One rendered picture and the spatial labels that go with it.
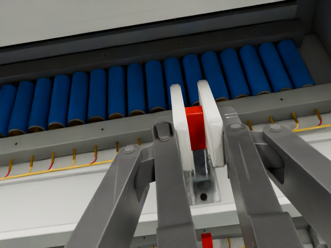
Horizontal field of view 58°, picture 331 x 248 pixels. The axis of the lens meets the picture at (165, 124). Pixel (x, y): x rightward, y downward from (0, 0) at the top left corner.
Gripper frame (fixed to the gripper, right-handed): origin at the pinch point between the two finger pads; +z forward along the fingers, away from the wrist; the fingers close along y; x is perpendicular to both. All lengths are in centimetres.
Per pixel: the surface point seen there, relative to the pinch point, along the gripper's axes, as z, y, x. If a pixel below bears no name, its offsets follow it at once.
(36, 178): 5.0, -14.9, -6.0
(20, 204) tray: 3.4, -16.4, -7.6
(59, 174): 5.0, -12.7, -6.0
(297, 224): 11.3, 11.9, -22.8
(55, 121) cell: 8.9, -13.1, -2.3
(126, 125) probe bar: 6.9, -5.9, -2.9
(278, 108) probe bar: 6.7, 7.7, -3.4
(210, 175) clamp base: 2.0, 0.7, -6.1
